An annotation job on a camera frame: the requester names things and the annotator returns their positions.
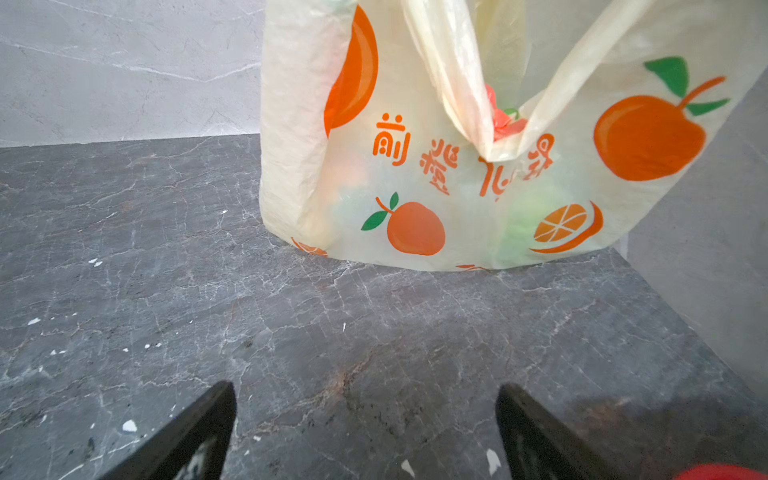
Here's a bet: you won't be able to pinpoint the red fake fruit in bag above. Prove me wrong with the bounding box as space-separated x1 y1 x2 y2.
486 85 527 142

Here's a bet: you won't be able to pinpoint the red flower-shaped plate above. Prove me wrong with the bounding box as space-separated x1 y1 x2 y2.
674 464 768 480

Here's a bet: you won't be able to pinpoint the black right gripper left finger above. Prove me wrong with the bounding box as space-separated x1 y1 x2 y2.
103 381 237 479

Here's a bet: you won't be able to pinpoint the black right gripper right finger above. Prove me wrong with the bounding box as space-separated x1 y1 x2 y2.
495 383 623 480

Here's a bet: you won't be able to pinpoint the cream plastic bag orange prints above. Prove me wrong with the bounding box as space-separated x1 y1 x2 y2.
259 1 767 271

